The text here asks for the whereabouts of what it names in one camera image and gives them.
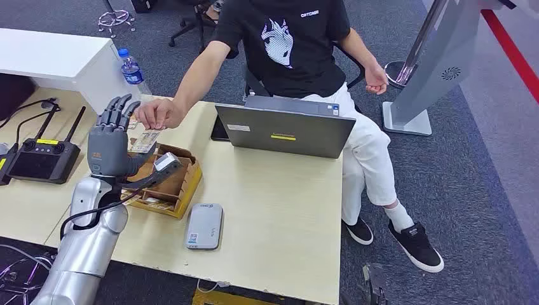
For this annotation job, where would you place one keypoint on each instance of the chrome stanchion post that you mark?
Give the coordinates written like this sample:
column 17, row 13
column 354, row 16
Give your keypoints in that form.
column 402, row 71

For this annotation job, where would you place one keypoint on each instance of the person's left hand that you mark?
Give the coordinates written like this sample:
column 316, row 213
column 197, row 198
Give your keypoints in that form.
column 376, row 79

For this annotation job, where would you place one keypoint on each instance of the white card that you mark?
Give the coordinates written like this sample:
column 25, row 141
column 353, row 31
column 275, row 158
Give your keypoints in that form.
column 158, row 203

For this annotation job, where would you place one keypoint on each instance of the dark bag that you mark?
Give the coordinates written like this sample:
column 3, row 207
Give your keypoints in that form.
column 12, row 94

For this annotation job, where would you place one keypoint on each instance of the chrome chair base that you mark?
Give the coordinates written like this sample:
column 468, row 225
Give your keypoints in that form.
column 115, row 19

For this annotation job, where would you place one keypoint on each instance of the black remote controller with antennas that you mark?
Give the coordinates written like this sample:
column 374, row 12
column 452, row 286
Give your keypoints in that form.
column 44, row 162

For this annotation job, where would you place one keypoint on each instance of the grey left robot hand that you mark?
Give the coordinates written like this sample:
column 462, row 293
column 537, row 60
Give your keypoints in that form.
column 107, row 147

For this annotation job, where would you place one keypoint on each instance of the grey laptop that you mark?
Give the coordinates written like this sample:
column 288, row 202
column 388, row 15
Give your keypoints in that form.
column 286, row 130

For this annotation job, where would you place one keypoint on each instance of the clear water bottle blue cap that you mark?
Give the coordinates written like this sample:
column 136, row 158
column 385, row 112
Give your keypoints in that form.
column 131, row 71

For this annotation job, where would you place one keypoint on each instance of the person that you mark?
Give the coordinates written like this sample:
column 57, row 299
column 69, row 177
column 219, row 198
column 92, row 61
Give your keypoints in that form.
column 215, row 6
column 294, row 71

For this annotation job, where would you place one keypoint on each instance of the black phone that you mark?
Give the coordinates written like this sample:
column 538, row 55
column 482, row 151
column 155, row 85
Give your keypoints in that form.
column 219, row 128

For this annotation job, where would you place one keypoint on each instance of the cardboard organizer box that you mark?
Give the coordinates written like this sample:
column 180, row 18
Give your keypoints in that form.
column 173, row 190

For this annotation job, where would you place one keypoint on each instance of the black case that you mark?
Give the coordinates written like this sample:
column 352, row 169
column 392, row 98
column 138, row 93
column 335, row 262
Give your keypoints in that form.
column 143, row 4

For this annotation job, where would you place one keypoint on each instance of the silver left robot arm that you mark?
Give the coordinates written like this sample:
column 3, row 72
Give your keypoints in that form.
column 84, row 248

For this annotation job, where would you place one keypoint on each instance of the person's left forearm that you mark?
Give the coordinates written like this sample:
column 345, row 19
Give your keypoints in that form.
column 360, row 52

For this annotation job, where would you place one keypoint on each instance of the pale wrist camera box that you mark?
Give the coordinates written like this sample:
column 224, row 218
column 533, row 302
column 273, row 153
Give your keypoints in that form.
column 165, row 161

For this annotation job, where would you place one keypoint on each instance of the person's right forearm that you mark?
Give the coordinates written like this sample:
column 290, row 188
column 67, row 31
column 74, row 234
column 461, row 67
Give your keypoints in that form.
column 194, row 84

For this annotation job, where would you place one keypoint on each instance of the black camera bracket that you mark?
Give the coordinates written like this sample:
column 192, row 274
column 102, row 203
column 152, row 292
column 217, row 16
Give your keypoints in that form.
column 147, row 181

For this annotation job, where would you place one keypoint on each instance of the grey card reader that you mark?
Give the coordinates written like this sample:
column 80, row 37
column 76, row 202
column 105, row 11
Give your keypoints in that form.
column 204, row 227

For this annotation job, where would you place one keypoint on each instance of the grey kiosk stand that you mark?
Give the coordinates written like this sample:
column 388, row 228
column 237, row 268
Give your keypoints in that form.
column 438, row 59

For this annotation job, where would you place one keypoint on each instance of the yellow box under table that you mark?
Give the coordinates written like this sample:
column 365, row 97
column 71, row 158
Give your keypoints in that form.
column 219, row 299

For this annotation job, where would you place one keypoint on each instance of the black device with yellow label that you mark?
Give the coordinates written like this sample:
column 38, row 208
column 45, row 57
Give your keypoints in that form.
column 5, row 168

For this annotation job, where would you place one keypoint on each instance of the black floor bracket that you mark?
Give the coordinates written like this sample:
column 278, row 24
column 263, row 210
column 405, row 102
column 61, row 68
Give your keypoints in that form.
column 375, row 284

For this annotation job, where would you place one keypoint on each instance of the person's right hand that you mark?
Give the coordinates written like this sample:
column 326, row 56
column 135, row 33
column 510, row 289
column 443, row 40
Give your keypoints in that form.
column 158, row 113

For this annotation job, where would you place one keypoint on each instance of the white desk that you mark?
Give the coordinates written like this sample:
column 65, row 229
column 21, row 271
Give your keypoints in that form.
column 54, row 54

